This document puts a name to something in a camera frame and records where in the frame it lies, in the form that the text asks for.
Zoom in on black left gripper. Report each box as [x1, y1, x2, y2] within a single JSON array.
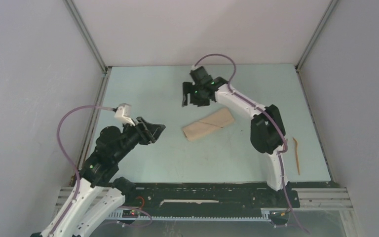
[[114, 116, 166, 162]]

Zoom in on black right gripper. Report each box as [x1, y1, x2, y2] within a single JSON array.
[[183, 80, 212, 106]]

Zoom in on beige cloth napkin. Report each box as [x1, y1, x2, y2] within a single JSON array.
[[182, 108, 235, 142]]

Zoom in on orange plastic fork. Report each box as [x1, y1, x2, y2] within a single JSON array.
[[293, 137, 301, 175]]

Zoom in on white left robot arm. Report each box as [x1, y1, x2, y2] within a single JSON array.
[[32, 117, 166, 237]]

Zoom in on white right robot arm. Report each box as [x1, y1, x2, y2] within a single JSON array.
[[182, 66, 288, 206]]

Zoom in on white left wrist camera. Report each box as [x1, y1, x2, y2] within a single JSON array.
[[113, 103, 136, 126]]

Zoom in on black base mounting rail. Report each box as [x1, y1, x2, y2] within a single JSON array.
[[125, 183, 300, 219]]

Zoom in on aluminium corner frame post right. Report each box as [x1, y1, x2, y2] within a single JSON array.
[[295, 0, 340, 72]]

